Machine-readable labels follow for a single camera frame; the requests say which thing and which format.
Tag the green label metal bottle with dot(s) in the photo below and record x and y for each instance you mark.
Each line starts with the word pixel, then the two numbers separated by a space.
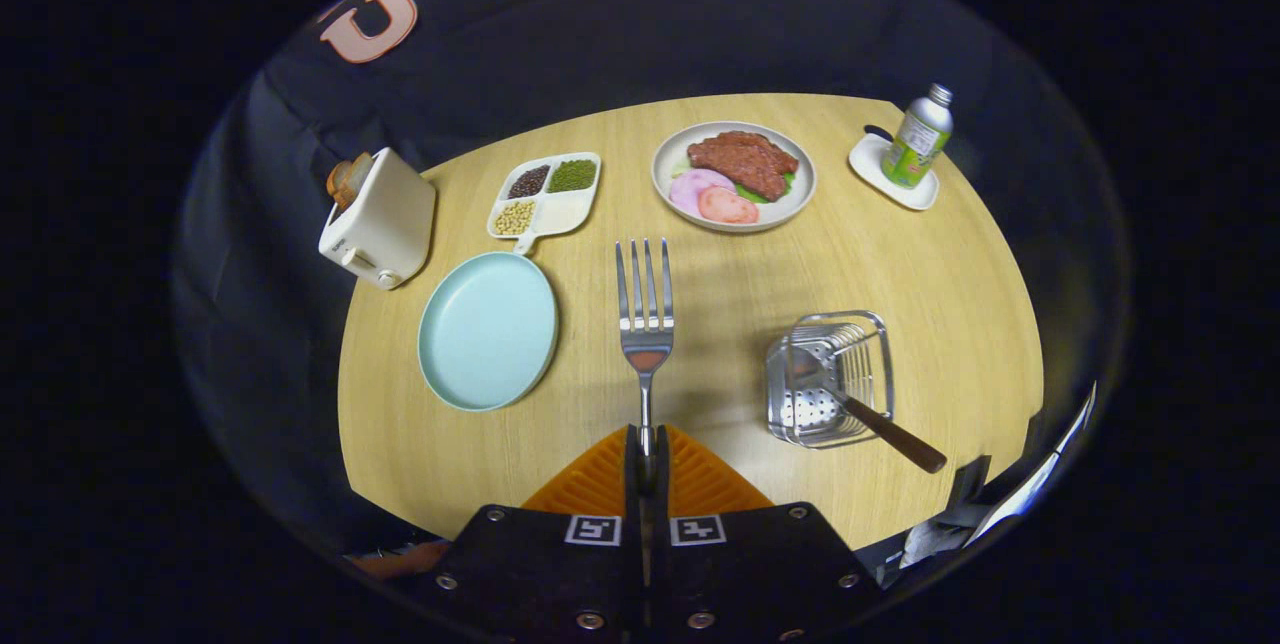
pixel 915 149

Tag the brown steak piece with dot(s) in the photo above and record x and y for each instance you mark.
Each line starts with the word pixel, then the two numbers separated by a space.
pixel 745 162

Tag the pale pink ham slice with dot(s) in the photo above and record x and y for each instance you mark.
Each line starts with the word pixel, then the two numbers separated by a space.
pixel 690 189

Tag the pile of yellow soybeans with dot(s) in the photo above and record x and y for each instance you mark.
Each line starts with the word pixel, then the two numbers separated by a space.
pixel 514 217

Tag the cream plate with food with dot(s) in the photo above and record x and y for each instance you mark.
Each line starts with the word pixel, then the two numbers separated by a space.
pixel 790 209

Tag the pile of green beans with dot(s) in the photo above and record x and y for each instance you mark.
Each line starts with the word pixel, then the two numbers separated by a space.
pixel 572 175

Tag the cream toaster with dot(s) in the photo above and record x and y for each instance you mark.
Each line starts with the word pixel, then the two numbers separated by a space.
pixel 390 219

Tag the green lettuce leaf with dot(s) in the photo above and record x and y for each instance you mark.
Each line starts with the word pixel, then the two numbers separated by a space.
pixel 746 194

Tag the light blue plate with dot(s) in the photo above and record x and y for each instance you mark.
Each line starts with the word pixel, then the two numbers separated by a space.
pixel 490 329

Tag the orange-brown object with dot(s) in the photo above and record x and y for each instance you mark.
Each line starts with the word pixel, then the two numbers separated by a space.
pixel 400 560

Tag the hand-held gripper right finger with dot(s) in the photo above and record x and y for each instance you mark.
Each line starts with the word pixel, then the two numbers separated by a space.
pixel 770 569

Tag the pile of dark beans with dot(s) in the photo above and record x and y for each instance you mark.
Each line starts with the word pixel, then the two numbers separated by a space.
pixel 528 182

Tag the toast slice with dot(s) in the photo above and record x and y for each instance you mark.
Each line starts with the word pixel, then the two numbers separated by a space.
pixel 348 181

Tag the black table clamp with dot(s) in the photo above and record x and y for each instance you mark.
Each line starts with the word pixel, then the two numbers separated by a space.
pixel 968 482

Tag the white divided snack tray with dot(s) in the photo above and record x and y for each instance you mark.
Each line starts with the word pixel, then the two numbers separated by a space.
pixel 565 214

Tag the reddish ham slice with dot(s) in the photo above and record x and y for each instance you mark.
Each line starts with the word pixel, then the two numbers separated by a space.
pixel 728 207

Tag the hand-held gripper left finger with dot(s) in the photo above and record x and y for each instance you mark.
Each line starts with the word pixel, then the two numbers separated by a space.
pixel 545 574

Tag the white square saucer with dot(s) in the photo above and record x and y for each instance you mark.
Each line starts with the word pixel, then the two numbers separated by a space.
pixel 870 174

